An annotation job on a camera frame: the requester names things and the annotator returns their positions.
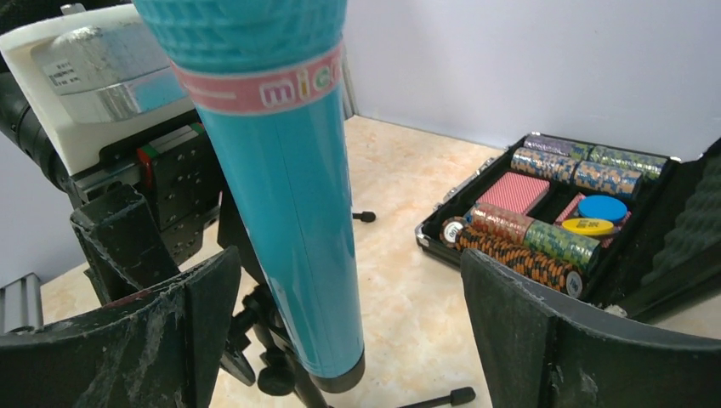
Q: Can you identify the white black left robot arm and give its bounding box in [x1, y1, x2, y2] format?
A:
[1, 73, 265, 284]

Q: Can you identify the black tripod microphone stand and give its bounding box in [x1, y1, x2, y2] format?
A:
[219, 211, 477, 408]

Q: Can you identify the blue dealer chip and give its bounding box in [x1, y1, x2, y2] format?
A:
[578, 195, 627, 224]

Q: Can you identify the yellow dealer chip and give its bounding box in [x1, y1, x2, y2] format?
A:
[561, 218, 616, 236]

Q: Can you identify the cyan toy microphone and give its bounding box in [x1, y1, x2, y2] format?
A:
[135, 1, 365, 394]

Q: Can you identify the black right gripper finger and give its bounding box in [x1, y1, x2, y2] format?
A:
[461, 250, 720, 407]

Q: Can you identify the black aluminium poker chip case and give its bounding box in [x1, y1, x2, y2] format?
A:
[415, 132, 720, 321]

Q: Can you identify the pink card deck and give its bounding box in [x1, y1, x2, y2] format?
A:
[476, 172, 550, 214]

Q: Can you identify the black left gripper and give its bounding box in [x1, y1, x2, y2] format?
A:
[1, 110, 266, 407]

